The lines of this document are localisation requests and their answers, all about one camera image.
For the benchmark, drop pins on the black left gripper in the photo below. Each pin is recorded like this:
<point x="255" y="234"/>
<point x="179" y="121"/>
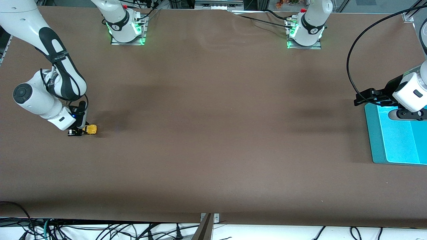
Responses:
<point x="389" y="90"/>

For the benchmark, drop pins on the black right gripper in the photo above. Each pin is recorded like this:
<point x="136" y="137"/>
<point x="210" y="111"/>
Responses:
<point x="76" y="132"/>

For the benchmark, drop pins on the yellow beetle toy car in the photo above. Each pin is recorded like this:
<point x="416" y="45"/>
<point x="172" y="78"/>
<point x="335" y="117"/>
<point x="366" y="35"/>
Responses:
<point x="91" y="129"/>

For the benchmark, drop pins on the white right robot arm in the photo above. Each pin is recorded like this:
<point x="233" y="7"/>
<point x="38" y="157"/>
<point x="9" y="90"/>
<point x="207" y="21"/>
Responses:
<point x="23" y="16"/>

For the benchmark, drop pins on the turquoise plastic bin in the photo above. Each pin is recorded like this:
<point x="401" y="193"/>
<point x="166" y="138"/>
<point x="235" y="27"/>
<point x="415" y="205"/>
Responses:
<point x="397" y="143"/>

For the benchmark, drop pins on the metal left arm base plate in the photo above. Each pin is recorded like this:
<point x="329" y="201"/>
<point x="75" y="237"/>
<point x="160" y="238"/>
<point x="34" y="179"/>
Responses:
<point x="305" y="47"/>

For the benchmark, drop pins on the metal table corner bracket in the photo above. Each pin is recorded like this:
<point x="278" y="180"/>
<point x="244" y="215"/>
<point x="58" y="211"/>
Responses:
<point x="408" y="18"/>

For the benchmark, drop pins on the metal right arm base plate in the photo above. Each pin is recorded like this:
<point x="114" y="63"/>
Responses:
<point x="128" y="43"/>

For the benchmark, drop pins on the dark support post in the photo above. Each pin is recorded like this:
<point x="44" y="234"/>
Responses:
<point x="203" y="231"/>

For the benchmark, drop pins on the metal table edge bracket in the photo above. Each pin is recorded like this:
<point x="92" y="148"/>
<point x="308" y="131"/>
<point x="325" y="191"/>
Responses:
<point x="216" y="218"/>

